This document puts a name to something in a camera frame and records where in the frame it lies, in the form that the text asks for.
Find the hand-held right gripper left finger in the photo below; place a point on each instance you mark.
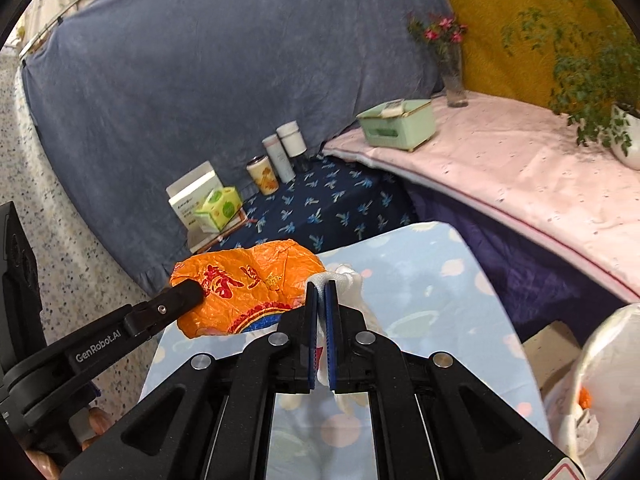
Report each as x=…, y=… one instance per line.
x=312, y=320

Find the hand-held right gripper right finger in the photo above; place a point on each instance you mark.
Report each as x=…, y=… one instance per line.
x=331, y=320

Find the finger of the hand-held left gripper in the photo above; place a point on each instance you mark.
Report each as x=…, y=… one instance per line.
x=165, y=307

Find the white tissue paper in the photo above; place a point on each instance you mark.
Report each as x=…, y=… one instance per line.
x=350, y=280

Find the orange plastic bag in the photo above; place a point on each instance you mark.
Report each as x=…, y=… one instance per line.
x=584, y=397
x=240, y=290

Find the white lined trash bin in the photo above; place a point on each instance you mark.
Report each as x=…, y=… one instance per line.
x=610, y=360

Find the person's left hand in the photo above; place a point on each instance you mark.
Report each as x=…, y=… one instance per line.
x=100, y=420

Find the brown wooden tray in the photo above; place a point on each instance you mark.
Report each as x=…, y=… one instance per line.
x=215, y=240

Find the light blue planet tablecloth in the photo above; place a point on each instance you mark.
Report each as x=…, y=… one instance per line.
x=425, y=285

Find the white cardboard box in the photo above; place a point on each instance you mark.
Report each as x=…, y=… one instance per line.
x=187, y=200

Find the green tissue pack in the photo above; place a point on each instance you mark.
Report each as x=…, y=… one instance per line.
x=220, y=210

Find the navy patterned cloth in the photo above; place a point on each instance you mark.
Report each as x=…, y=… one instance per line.
x=325, y=205

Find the yellow printed can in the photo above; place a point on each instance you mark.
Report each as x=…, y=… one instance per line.
x=262, y=177

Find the slim white tumbler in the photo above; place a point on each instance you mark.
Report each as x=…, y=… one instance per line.
x=280, y=162

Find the wide white tumbler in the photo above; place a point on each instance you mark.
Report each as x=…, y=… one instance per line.
x=292, y=140

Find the dark purple cloth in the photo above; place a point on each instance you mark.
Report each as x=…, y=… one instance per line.
x=525, y=270

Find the mint green box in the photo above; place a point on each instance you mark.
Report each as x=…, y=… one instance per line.
x=400, y=130

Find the small white box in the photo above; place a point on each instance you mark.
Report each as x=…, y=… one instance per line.
x=394, y=108

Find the dark blue blanket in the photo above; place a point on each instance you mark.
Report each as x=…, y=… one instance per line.
x=200, y=85

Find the pink speckled cloth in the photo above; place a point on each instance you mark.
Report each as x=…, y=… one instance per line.
x=500, y=160

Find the glass vase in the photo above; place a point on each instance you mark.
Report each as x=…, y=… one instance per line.
x=454, y=87

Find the red flower bunch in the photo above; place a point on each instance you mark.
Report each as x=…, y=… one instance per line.
x=437, y=32

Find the yellow cloth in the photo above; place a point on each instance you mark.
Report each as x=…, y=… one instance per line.
x=490, y=20

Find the green plant in white pot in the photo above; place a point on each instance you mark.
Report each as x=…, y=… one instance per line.
x=627, y=135

